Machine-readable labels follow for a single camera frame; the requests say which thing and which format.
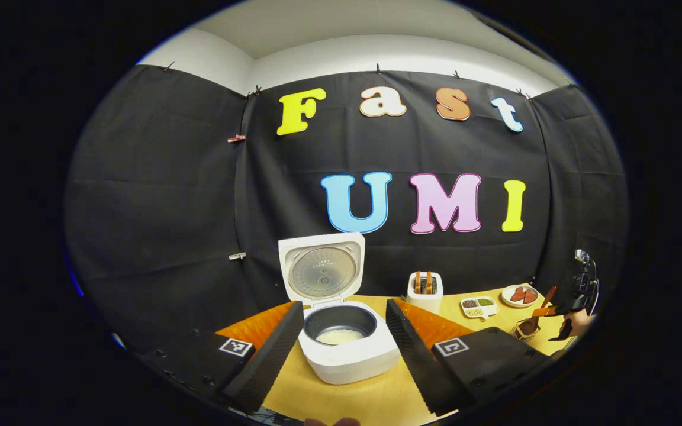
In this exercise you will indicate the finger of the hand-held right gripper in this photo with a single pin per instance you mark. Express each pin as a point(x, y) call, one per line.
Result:
point(563, 306)
point(561, 331)

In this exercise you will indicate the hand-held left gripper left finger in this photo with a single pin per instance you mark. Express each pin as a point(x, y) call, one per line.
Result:
point(270, 361)

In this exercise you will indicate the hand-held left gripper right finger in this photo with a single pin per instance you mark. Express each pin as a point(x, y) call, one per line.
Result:
point(418, 367)

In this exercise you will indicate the brown wooden spoon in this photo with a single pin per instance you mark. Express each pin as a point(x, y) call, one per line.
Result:
point(545, 303)

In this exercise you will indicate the white rice cooker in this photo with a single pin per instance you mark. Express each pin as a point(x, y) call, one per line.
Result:
point(353, 364)

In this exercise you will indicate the white rice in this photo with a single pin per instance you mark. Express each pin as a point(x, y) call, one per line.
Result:
point(340, 336)

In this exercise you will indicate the red sausage slice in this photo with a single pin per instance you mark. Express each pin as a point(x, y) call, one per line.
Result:
point(529, 296)
point(517, 294)

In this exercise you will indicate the small white round plate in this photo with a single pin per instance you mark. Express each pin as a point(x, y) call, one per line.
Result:
point(505, 302)

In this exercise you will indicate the white toaster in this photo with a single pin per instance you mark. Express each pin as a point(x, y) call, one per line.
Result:
point(424, 303)

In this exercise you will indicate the white divided dish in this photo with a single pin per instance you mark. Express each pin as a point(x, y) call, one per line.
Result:
point(480, 312)

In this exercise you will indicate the toast bread slice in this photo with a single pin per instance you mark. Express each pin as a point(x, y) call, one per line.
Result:
point(418, 283)
point(428, 283)

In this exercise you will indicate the black backdrop cloth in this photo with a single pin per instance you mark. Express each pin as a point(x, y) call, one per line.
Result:
point(157, 207)

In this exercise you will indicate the copper cloth clip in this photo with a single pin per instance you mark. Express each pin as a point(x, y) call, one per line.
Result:
point(236, 138)

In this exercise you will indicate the row of black cloth clips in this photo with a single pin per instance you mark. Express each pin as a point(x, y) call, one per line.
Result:
point(378, 68)

